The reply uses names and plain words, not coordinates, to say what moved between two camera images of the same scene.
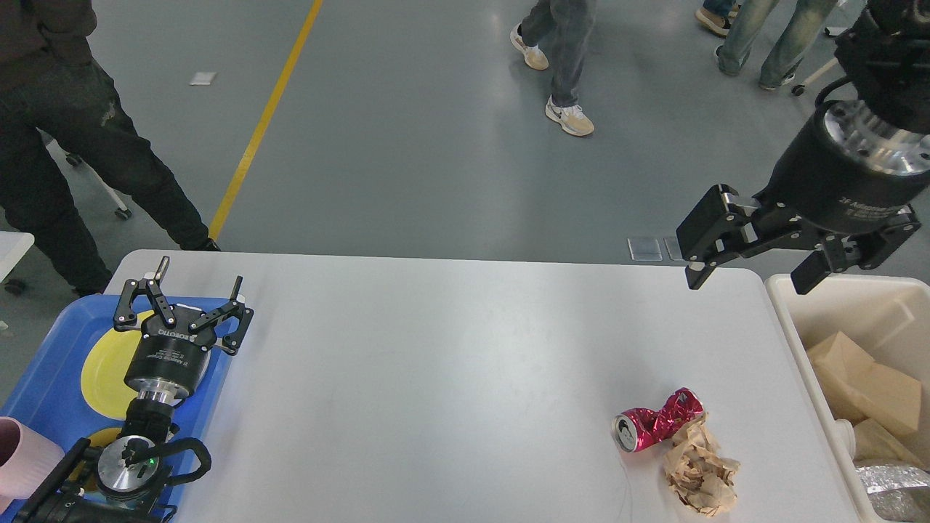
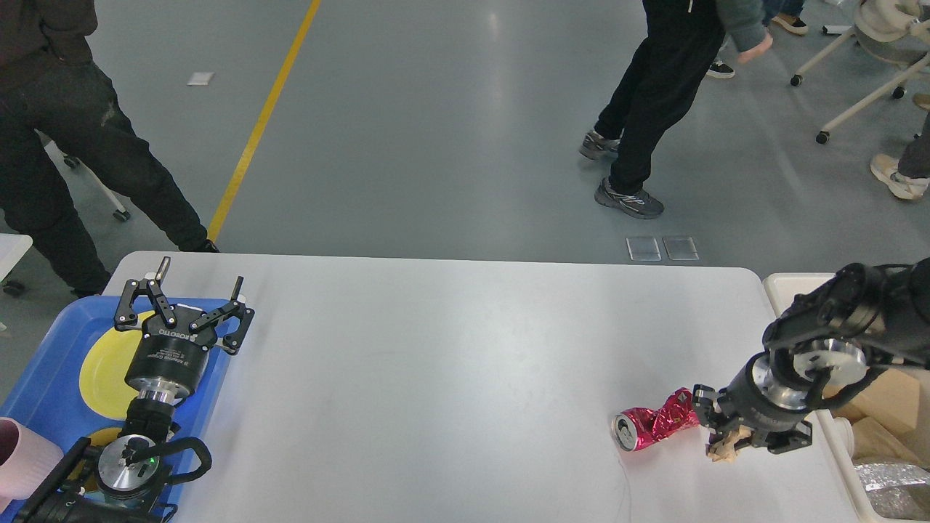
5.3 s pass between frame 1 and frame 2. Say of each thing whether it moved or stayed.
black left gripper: stayed
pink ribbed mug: stayed
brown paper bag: stayed
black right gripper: moved
